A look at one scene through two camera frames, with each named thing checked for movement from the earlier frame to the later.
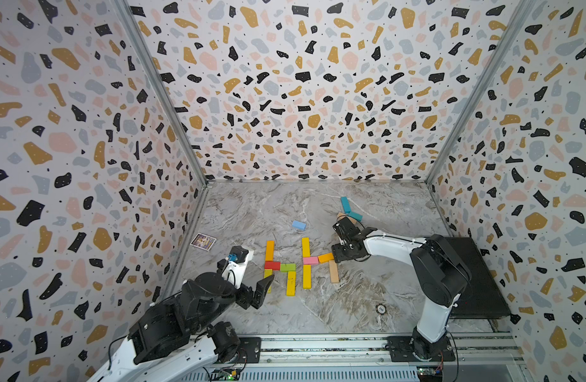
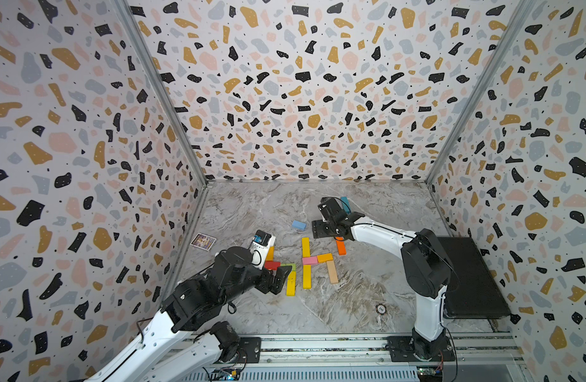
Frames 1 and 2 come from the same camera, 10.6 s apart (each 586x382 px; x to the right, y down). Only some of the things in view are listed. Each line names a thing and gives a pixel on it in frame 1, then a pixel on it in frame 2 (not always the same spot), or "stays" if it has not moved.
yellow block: [306, 247] stays
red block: [272, 265] stays
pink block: [310, 260] stays
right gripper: [336, 255] -> [317, 226]
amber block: [325, 258] stays
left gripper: [248, 298] -> [267, 285]
